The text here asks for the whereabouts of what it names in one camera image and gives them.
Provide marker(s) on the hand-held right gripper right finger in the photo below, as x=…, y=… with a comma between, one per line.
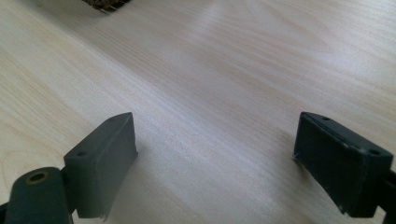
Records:
x=339, y=168

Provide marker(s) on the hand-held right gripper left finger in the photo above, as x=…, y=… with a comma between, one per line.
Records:
x=99, y=168

